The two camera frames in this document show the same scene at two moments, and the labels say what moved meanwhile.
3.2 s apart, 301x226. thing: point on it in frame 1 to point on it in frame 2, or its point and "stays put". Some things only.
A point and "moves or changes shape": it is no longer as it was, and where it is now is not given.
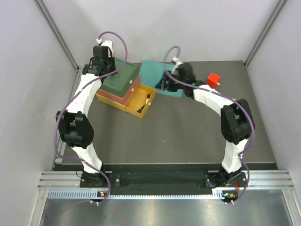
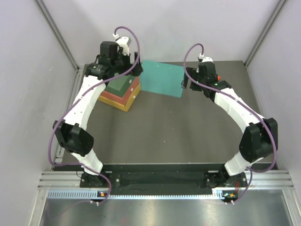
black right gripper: (162, 84) to (194, 72)
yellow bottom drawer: (140, 100) moves or changes shape
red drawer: (124, 100) stays put
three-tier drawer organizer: (122, 90) moves or changes shape
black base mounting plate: (214, 179) stays put
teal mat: (150, 73) stays put
